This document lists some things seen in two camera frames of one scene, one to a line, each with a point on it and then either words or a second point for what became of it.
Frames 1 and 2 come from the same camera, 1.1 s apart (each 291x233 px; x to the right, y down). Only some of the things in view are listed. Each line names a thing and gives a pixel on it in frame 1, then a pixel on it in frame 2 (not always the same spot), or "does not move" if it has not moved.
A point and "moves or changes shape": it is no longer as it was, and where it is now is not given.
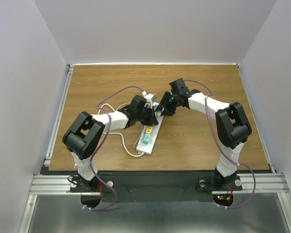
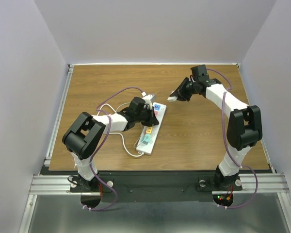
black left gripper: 152,120 does not move
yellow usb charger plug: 149,129 does not move
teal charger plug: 146,139 does not move
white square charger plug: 158,112 moves or changes shape
